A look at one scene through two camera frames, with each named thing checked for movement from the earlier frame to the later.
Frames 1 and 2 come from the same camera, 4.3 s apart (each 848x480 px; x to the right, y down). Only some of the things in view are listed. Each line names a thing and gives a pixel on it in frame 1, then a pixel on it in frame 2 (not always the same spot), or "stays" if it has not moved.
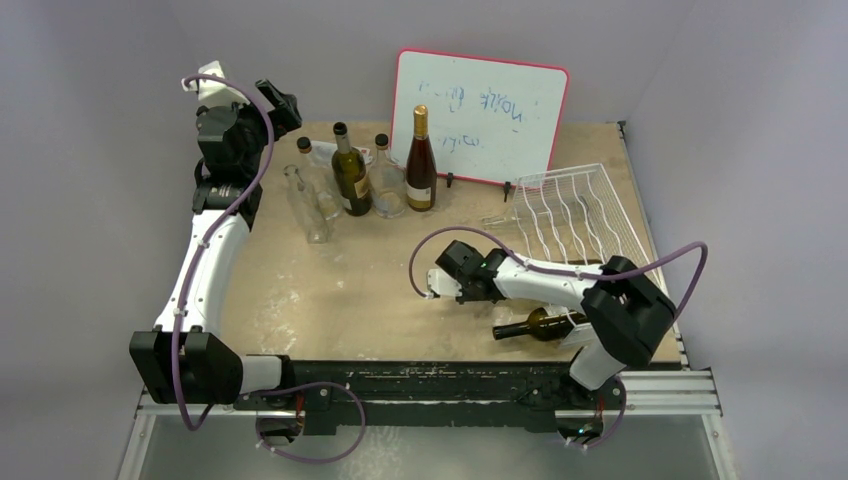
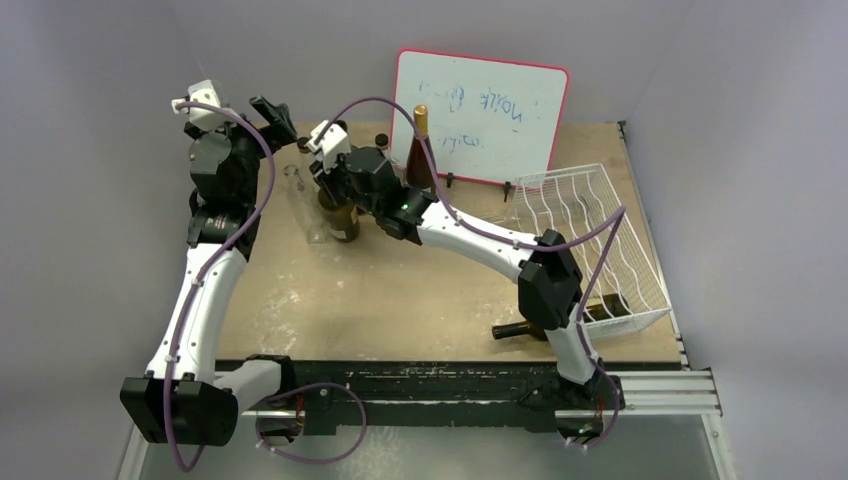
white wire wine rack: x=576 y=217 stays
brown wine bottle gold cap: x=421 y=168 stays
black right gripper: x=452 y=257 → x=325 y=182
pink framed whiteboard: x=491 y=119 stays
